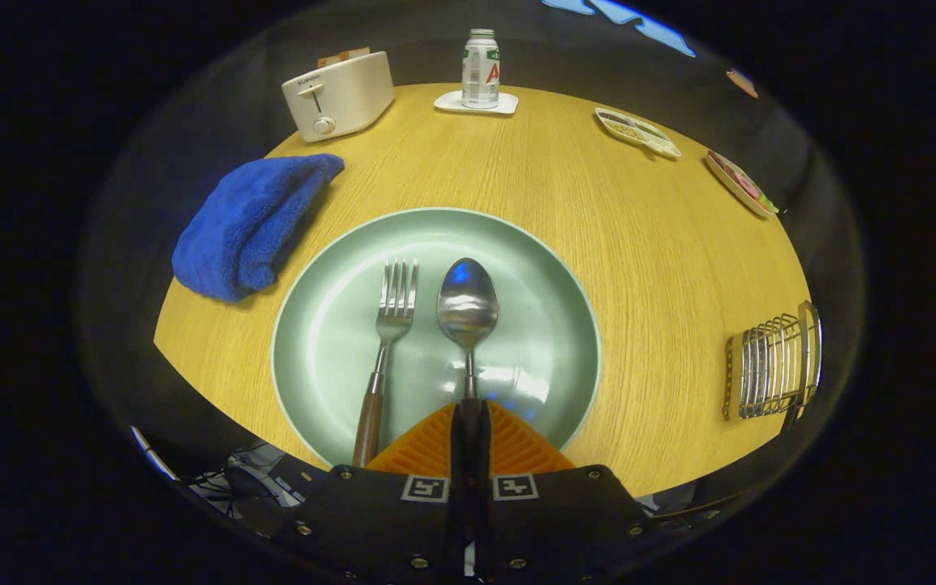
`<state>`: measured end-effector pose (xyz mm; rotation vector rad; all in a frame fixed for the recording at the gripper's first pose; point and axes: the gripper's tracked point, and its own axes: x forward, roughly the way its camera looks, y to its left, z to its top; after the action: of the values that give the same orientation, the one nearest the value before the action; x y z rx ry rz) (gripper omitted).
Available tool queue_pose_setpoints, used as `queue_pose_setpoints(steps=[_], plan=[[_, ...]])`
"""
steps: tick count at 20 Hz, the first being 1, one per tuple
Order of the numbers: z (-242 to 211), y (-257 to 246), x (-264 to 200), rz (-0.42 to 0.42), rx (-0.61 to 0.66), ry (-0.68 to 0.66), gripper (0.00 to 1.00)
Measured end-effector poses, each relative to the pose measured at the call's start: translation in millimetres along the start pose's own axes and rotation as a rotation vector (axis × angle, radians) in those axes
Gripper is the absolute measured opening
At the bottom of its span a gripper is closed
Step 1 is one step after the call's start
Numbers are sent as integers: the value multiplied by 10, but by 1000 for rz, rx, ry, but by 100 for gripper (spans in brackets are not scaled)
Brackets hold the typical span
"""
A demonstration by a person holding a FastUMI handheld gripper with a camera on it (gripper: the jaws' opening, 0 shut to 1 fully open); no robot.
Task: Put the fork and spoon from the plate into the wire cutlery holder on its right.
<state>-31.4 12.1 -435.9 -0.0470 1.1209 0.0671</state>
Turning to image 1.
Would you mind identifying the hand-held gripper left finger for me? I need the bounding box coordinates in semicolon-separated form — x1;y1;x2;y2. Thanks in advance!
269;402;469;585

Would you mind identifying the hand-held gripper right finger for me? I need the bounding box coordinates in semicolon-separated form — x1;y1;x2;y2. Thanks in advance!
468;400;684;585

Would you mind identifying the metal spoon with wooden handle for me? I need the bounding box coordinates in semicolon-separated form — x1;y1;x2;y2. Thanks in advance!
436;258;501;407

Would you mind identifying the metal fork with wooden handle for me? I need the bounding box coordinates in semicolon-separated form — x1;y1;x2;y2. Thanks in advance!
352;258;420;470

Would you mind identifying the pale green plate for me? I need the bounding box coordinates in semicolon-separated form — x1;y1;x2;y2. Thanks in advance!
271;207;603;470

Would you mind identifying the blue towel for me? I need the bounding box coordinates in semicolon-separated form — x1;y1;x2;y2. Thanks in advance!
171;153;345;304

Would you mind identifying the white square coaster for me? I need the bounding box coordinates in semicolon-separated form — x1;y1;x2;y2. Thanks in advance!
434;89;519;115

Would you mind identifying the white divided dish with beans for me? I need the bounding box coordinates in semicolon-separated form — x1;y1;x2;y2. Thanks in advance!
594;107;682;159

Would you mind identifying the white plate of food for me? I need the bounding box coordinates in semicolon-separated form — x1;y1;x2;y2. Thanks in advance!
705;149;782;219

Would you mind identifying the white toaster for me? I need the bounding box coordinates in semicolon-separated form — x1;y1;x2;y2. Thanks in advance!
281;50;396;145

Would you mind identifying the white bottle with green cap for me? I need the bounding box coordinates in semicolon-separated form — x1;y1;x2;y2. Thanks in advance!
461;28;501;110

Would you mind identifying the tangle of cables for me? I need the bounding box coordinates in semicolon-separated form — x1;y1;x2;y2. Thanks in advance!
184;443;306;511

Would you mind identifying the metal wire basket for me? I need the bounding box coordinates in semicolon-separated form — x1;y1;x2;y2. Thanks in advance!
722;301;824;423

